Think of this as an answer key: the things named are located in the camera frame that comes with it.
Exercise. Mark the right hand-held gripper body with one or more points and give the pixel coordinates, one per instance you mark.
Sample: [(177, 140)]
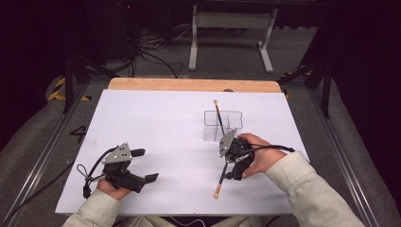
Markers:
[(227, 143)]

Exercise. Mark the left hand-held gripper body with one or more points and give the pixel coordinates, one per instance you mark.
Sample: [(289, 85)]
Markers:
[(121, 154)]

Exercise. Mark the black chopstick with wooden end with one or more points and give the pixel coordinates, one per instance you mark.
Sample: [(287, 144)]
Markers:
[(219, 118), (220, 183)]

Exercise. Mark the clear plastic divided holder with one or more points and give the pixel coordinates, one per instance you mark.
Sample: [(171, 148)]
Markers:
[(209, 132)]

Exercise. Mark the person's right hand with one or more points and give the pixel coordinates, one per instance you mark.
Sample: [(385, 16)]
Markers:
[(268, 157)]

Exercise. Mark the person's left hand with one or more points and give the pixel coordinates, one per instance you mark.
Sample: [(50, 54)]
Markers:
[(110, 189)]

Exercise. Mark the white board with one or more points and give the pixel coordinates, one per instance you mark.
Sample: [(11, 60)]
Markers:
[(164, 126)]

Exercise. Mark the person's legs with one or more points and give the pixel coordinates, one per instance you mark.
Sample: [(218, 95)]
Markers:
[(148, 222)]

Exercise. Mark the white metal stand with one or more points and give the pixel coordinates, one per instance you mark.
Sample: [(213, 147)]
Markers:
[(233, 20)]

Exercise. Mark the aluminium rail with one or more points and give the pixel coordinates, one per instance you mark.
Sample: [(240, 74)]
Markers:
[(343, 157), (47, 154)]

